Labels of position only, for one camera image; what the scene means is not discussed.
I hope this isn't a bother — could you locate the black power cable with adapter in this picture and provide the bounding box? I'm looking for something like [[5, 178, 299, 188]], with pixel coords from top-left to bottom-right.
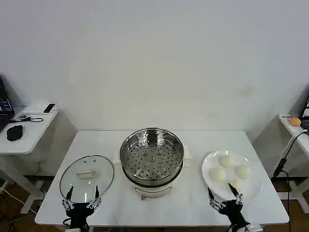
[[270, 130, 309, 232]]

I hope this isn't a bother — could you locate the round glass lid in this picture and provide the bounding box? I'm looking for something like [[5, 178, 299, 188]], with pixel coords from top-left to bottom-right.
[[59, 155, 115, 203]]

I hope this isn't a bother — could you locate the open laptop with lit screen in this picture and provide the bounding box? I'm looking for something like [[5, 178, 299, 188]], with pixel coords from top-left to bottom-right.
[[0, 74, 15, 132]]

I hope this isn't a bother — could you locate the white floor cable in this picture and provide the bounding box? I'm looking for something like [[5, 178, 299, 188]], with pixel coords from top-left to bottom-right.
[[0, 186, 38, 215]]

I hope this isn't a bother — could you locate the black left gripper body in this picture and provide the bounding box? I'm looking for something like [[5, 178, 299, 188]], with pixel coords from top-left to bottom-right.
[[65, 202, 95, 229]]

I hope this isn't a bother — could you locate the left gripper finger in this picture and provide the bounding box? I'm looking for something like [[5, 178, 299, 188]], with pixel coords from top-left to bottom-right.
[[61, 185, 75, 210], [86, 185, 102, 210]]

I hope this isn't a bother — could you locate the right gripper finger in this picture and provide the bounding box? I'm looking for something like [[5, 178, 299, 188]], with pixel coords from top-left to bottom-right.
[[227, 183, 243, 206], [207, 187, 226, 213]]

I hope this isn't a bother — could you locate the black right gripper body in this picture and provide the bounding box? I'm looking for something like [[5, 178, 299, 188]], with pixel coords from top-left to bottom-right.
[[218, 200, 249, 229]]

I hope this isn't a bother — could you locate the perforated steel steamer basket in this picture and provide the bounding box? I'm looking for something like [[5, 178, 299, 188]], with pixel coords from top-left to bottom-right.
[[120, 128, 185, 181]]

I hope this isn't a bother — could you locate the white round plate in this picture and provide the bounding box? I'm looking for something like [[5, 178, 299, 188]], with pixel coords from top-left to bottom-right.
[[201, 150, 263, 203]]

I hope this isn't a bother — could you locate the dark laptop edge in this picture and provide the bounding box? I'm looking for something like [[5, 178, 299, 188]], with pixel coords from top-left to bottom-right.
[[300, 95, 309, 132]]

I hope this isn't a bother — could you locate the white steamed bun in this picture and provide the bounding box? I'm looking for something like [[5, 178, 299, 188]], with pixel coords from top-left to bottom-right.
[[209, 169, 227, 183], [228, 177, 243, 192], [219, 155, 236, 169], [234, 165, 252, 179]]

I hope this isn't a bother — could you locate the black cable on desk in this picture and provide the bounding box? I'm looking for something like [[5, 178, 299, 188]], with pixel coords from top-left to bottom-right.
[[11, 115, 44, 123]]

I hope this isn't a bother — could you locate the white side desk with orange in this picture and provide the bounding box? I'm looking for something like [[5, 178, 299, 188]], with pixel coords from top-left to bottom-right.
[[277, 113, 309, 215]]

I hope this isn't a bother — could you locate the black computer mouse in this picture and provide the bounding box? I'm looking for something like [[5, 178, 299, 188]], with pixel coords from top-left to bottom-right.
[[6, 124, 24, 142]]

